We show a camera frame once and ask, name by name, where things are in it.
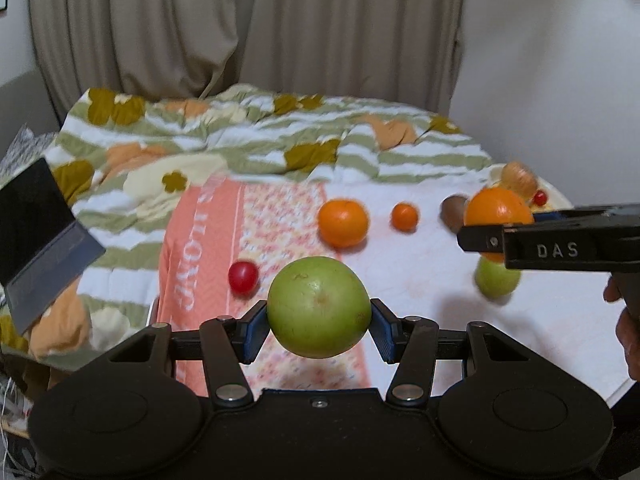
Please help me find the beige curtain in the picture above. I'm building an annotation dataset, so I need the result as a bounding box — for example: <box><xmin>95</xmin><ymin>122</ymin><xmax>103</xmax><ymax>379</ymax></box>
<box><xmin>27</xmin><ymin>0</ymin><xmax>469</xmax><ymax>122</ymax></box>

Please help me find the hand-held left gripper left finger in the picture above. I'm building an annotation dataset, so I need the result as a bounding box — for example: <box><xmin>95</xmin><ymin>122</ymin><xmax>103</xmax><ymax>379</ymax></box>
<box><xmin>107</xmin><ymin>302</ymin><xmax>268</xmax><ymax>406</ymax></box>

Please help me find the green striped floral blanket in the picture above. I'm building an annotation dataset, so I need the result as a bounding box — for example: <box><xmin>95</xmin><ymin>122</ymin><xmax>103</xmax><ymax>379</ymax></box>
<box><xmin>0</xmin><ymin>83</ymin><xmax>496</xmax><ymax>361</ymax></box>

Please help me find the brown kiwi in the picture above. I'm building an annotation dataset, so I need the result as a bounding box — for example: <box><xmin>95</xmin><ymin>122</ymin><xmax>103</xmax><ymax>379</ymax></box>
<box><xmin>440</xmin><ymin>195</ymin><xmax>471</xmax><ymax>234</ymax></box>

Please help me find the large orange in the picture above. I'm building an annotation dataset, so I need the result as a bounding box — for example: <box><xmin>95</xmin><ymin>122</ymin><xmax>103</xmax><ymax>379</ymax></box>
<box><xmin>462</xmin><ymin>187</ymin><xmax>535</xmax><ymax>264</ymax></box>

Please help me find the medium orange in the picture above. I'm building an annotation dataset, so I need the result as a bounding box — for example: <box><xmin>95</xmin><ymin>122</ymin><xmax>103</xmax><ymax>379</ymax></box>
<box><xmin>317</xmin><ymin>199</ymin><xmax>370</xmax><ymax>248</ymax></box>

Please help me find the brown onion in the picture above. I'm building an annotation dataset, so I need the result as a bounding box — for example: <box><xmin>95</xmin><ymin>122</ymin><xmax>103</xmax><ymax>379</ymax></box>
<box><xmin>501</xmin><ymin>161</ymin><xmax>539</xmax><ymax>200</ymax></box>

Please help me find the person's right hand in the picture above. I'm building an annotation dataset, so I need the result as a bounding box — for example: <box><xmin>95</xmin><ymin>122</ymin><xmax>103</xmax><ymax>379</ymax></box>
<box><xmin>603</xmin><ymin>278</ymin><xmax>640</xmax><ymax>381</ymax></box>

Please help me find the cream bowl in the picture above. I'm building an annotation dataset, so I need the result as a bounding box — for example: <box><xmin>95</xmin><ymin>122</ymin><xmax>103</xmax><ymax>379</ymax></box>
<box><xmin>487</xmin><ymin>162</ymin><xmax>574</xmax><ymax>214</ymax></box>

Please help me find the dark laptop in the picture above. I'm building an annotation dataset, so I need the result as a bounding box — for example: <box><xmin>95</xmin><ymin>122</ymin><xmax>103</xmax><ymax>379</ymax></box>
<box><xmin>0</xmin><ymin>156</ymin><xmax>107</xmax><ymax>334</ymax></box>

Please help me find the grey patterned cloth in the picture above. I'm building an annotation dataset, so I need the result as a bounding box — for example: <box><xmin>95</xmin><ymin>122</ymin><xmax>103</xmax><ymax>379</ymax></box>
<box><xmin>0</xmin><ymin>124</ymin><xmax>62</xmax><ymax>173</ymax></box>

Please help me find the green apple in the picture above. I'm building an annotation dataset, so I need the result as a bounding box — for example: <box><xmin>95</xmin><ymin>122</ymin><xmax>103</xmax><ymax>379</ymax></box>
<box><xmin>266</xmin><ymin>256</ymin><xmax>372</xmax><ymax>359</ymax></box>
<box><xmin>474</xmin><ymin>255</ymin><xmax>522</xmax><ymax>299</ymax></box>

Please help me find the grey padded headboard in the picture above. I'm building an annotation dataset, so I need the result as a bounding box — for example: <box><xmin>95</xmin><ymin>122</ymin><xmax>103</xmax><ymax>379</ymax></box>
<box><xmin>0</xmin><ymin>69</ymin><xmax>62</xmax><ymax>153</ymax></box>

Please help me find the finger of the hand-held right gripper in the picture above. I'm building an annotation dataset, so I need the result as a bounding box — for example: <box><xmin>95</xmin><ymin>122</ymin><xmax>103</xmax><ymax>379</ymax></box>
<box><xmin>531</xmin><ymin>203</ymin><xmax>640</xmax><ymax>224</ymax></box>
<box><xmin>456</xmin><ymin>222</ymin><xmax>506</xmax><ymax>263</ymax></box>

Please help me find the small orange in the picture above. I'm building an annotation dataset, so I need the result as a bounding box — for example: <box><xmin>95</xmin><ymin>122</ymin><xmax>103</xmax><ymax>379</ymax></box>
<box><xmin>390</xmin><ymin>202</ymin><xmax>419</xmax><ymax>231</ymax></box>

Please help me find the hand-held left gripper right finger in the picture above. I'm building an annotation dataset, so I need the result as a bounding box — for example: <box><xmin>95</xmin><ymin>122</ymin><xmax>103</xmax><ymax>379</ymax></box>
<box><xmin>369</xmin><ymin>299</ymin><xmax>531</xmax><ymax>406</ymax></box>

